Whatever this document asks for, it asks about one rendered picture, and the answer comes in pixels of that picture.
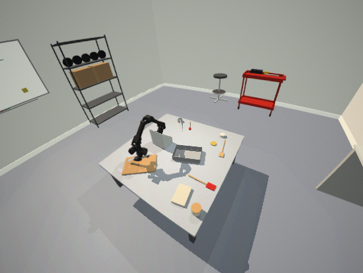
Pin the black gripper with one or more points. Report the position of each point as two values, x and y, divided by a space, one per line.
138 157

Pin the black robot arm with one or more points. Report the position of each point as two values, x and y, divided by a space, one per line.
138 137

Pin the red spatula with wooden handle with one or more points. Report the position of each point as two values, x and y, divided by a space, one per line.
209 185

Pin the orange cylinder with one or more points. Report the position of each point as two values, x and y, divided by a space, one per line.
196 209

